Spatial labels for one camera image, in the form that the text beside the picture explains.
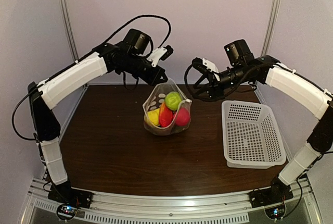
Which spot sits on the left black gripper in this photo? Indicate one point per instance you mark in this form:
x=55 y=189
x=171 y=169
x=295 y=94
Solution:
x=152 y=71

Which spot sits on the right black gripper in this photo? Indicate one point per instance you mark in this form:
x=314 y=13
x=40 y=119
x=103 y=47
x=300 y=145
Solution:
x=213 y=83

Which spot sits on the clear zip top bag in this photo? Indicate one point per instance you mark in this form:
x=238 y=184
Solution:
x=155 y=100

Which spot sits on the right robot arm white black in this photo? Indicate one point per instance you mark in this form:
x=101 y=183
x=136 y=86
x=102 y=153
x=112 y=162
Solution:
x=270 y=71

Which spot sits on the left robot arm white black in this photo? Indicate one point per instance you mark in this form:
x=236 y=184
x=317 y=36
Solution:
x=126 y=56

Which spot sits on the green fake apple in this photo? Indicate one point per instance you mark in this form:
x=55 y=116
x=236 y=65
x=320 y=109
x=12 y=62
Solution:
x=172 y=100

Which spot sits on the red fake apple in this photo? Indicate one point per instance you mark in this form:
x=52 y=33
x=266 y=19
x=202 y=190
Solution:
x=166 y=116

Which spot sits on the yellow fake lemon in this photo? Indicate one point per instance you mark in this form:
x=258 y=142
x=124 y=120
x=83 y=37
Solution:
x=153 y=116

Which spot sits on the pink fake peach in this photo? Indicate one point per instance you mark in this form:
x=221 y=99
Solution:
x=182 y=117

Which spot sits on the white perforated plastic basket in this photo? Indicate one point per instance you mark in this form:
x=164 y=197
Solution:
x=251 y=136

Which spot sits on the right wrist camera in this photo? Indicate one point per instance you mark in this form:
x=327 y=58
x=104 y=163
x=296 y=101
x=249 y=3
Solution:
x=204 y=66

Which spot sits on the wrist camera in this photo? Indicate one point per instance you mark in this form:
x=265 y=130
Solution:
x=204 y=66
x=160 y=53

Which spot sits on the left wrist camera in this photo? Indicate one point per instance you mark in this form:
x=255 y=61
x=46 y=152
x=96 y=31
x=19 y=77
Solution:
x=160 y=53

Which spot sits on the aluminium front rail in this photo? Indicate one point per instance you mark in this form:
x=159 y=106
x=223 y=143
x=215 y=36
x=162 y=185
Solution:
x=237 y=207

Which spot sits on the right aluminium frame post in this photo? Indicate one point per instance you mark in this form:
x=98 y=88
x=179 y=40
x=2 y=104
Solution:
x=270 y=26

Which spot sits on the aluminium frame post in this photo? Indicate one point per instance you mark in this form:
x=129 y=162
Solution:
x=270 y=26
x=68 y=29

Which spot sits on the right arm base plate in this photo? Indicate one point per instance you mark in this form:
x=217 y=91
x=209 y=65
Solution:
x=272 y=195

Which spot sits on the left aluminium frame post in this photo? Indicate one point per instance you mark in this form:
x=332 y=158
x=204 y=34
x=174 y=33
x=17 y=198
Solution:
x=68 y=29

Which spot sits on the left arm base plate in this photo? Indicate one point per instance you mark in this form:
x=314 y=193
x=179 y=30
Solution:
x=72 y=197

